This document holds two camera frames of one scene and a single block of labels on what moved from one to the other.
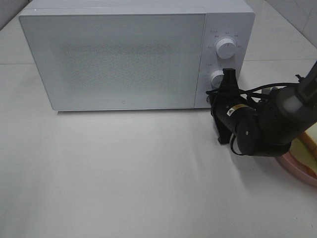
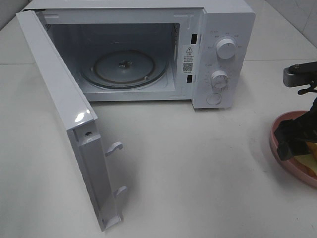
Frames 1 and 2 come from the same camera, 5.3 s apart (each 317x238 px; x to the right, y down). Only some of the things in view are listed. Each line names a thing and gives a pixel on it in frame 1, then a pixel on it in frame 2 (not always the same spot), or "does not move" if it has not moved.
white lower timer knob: [216, 78] does not move
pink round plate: [286, 160] does not move
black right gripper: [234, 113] to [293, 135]
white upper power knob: [225, 48] does not move
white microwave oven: [94, 55] does not move
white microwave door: [114, 60] to [78, 117]
